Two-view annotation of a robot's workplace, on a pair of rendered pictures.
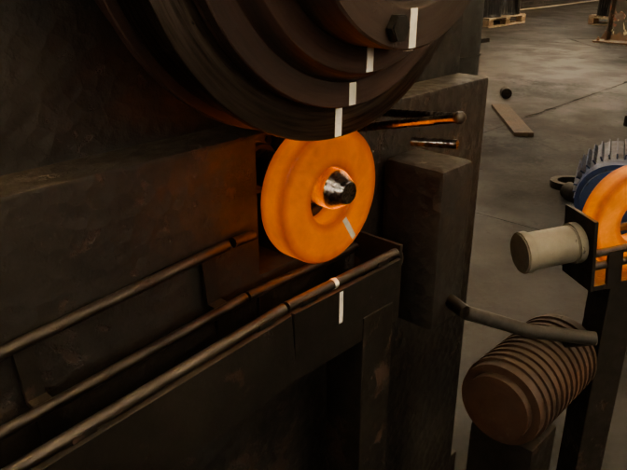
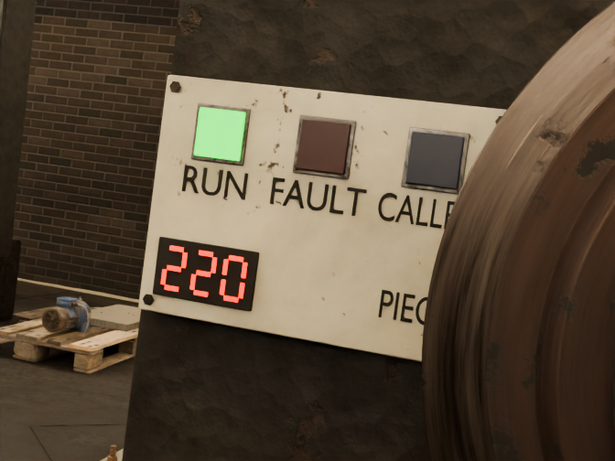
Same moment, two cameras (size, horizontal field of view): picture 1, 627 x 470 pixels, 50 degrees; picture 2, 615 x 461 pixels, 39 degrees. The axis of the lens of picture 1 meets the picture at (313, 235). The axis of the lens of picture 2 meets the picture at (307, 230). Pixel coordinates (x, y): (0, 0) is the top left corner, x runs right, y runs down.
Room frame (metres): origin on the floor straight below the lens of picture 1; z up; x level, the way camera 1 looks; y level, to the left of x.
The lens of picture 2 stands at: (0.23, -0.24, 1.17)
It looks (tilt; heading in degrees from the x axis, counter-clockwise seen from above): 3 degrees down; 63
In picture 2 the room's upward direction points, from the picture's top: 8 degrees clockwise
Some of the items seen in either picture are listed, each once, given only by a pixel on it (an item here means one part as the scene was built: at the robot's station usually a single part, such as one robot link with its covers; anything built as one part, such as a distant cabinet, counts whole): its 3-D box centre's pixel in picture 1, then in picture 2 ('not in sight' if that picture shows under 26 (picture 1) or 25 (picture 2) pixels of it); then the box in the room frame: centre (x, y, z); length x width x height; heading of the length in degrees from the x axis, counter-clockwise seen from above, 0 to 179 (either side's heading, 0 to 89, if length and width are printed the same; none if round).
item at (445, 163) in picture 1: (422, 238); not in sight; (0.88, -0.15, 0.68); 0.11 x 0.08 x 0.24; 47
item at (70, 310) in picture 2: not in sight; (76, 314); (1.37, 4.71, 0.25); 0.40 x 0.24 x 0.22; 47
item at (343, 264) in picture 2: not in sight; (318, 216); (0.53, 0.31, 1.15); 0.26 x 0.02 x 0.18; 137
